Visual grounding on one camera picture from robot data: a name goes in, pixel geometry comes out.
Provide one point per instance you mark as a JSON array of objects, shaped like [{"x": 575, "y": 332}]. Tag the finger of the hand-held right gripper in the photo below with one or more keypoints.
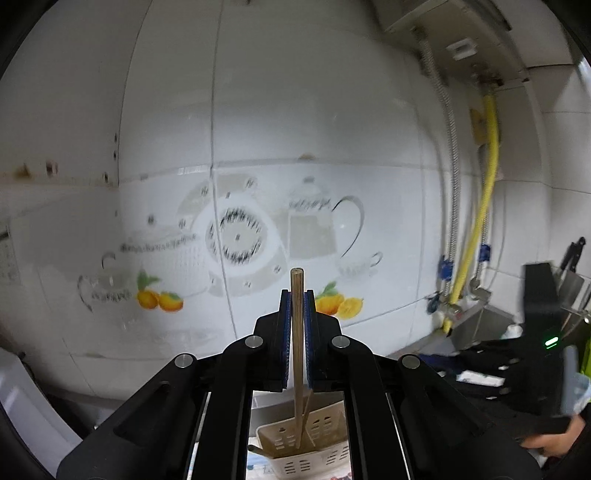
[{"x": 438, "y": 362}]

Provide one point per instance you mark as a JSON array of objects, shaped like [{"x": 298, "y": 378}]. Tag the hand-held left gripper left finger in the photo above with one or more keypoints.
[{"x": 286, "y": 332}]

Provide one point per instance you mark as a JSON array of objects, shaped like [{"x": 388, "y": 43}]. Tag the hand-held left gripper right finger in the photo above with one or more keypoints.
[{"x": 310, "y": 332}]

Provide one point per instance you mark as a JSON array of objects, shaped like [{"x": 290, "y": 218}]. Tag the wooden chopstick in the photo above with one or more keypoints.
[
  {"x": 298, "y": 346},
  {"x": 308, "y": 415}
]

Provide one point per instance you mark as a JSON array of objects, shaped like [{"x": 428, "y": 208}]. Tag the cream plastic cutlery basket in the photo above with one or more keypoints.
[{"x": 304, "y": 457}]

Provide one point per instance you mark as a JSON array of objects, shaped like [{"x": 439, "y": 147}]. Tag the person's right hand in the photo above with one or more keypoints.
[{"x": 554, "y": 441}]

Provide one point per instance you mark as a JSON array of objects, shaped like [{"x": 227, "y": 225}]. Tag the steel counter backsplash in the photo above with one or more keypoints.
[{"x": 480, "y": 323}]

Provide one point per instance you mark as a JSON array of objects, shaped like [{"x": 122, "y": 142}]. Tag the knife rack with knives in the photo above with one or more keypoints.
[{"x": 575, "y": 295}]

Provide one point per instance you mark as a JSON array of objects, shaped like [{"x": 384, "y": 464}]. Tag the gas water heater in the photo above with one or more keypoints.
[{"x": 452, "y": 37}]

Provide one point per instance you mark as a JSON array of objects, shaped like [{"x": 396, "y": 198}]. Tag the white wall hook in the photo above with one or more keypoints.
[{"x": 461, "y": 48}]

